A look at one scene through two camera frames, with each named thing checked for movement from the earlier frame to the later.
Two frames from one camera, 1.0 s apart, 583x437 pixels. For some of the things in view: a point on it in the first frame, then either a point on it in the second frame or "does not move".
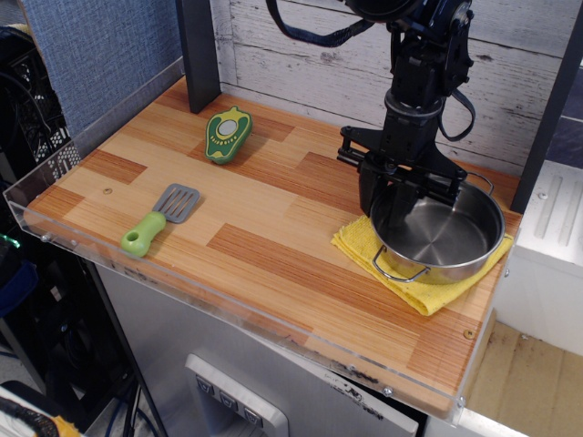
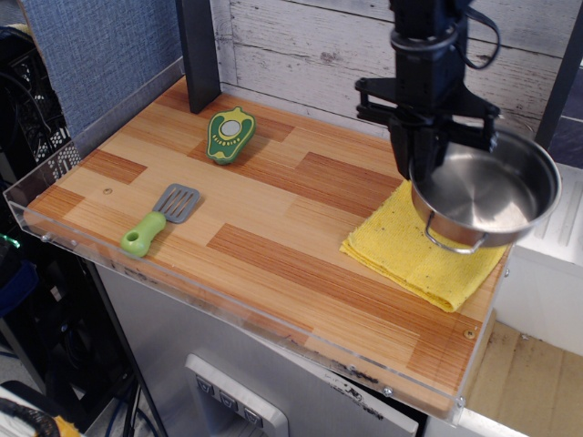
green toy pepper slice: (226, 134) does not move
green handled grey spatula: (175, 207) does not move
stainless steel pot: (447, 242) -> (471, 193)
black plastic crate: (35, 139) does not move
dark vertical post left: (199, 50) does not move
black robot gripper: (407, 145) -> (429, 81)
